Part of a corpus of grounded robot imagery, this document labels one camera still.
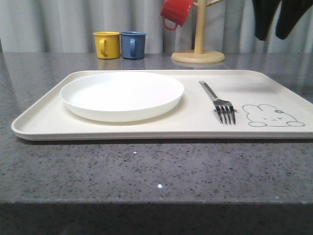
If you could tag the wooden mug tree stand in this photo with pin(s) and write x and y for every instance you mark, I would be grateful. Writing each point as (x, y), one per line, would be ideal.
(199, 55)

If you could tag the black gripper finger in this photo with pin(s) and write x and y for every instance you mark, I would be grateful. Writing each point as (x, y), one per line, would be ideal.
(291, 12)
(264, 11)

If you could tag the red enamel mug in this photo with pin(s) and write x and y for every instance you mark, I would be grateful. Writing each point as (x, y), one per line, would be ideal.
(175, 11)

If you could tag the silver metal fork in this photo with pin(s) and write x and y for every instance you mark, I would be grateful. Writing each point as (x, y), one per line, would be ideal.
(224, 108)

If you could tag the white round plate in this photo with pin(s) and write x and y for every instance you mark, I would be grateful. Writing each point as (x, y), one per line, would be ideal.
(123, 96)

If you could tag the blue enamel mug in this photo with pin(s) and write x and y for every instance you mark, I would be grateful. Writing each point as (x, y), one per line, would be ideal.
(132, 44)

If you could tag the yellow enamel mug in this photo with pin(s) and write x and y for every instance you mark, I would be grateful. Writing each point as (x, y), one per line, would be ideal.
(107, 44)

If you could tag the cream rabbit serving tray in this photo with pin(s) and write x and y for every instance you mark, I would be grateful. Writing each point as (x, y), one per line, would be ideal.
(264, 109)

